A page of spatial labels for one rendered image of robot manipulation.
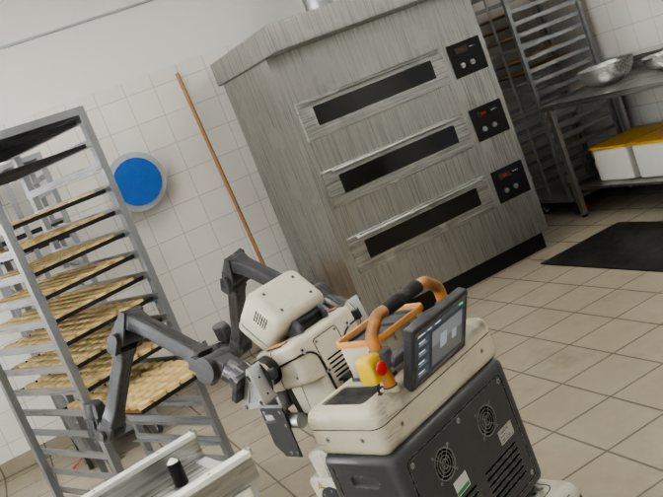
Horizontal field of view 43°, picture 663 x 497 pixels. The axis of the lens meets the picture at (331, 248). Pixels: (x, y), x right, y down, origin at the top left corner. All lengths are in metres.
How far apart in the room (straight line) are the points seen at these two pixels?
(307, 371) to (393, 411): 0.36
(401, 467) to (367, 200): 3.36
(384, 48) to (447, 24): 0.50
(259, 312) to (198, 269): 3.60
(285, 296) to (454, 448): 0.63
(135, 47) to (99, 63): 0.27
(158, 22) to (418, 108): 1.90
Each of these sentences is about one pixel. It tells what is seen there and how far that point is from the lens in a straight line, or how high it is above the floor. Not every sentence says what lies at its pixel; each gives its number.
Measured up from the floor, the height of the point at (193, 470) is 0.84.
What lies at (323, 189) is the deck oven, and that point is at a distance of 5.12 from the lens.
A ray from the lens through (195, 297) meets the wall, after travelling 5.93.
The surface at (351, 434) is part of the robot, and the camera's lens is 2.05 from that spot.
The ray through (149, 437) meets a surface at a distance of 3.87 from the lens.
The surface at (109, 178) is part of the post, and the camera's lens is 3.25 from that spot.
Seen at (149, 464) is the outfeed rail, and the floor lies 0.89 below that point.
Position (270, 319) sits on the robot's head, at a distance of 2.32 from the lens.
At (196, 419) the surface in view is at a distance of 3.49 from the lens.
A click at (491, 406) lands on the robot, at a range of 2.33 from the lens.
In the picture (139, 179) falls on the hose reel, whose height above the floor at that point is 1.46.
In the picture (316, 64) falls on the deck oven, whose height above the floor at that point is 1.72.
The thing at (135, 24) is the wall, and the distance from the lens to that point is 5.99.
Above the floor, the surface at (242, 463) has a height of 0.88.
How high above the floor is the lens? 1.53
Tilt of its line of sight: 10 degrees down
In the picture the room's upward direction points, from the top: 21 degrees counter-clockwise
